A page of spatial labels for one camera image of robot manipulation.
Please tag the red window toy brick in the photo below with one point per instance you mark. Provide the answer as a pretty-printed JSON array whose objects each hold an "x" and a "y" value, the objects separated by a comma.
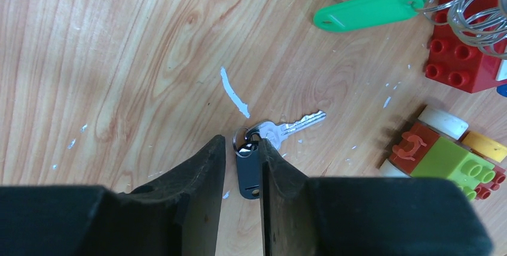
[{"x": 462, "y": 66}]

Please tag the red toy brick car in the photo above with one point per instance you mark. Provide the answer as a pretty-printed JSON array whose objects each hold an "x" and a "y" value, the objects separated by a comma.
[{"x": 440, "y": 145}]

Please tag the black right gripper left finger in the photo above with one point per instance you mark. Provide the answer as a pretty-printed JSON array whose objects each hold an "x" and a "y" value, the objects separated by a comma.
[{"x": 175, "y": 214}]

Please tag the white paper scrap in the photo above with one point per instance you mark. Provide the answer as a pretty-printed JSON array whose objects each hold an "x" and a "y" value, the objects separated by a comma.
[{"x": 240, "y": 105}]

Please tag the key with black tag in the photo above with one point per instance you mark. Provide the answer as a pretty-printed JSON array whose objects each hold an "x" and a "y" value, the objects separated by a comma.
[{"x": 247, "y": 155}]

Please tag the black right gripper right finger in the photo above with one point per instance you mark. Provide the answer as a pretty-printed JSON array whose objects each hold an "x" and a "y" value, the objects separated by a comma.
[{"x": 304, "y": 215}]

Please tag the green key tag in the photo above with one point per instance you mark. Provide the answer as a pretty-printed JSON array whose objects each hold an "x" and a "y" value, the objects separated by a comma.
[{"x": 355, "y": 15}]

